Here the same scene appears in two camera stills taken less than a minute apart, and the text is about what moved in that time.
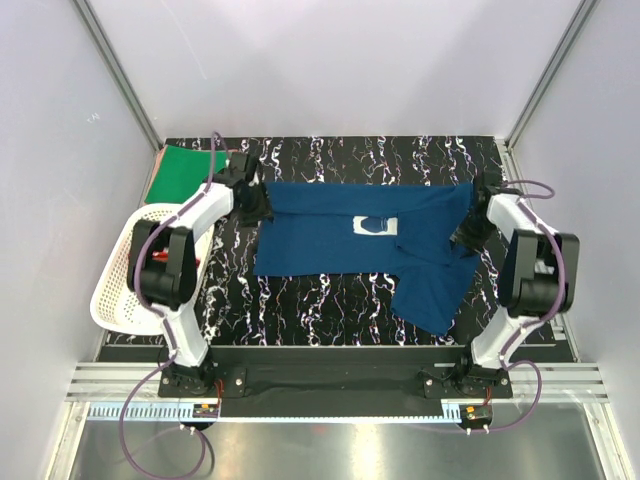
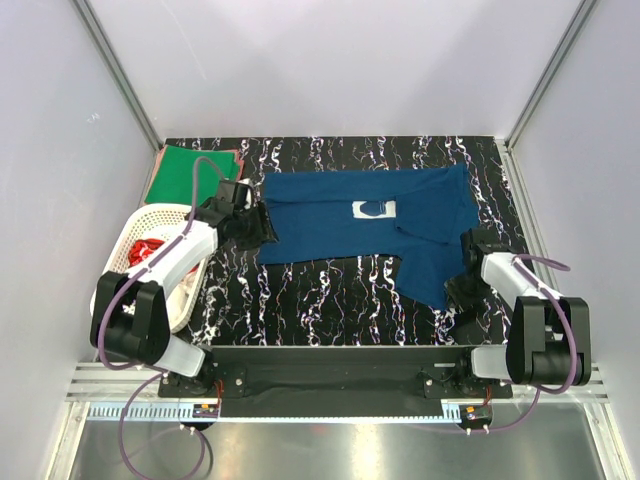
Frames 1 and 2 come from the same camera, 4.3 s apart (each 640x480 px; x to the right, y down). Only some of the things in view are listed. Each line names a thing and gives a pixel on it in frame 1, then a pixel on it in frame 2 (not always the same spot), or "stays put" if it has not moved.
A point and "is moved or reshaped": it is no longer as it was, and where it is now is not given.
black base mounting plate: (336, 373) stays put
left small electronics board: (202, 410) stays put
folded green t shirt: (181, 171) stays put
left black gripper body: (258, 208) → (254, 227)
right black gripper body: (473, 232) → (465, 289)
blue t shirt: (356, 229) is moved or reshaped
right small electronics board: (476, 414) stays put
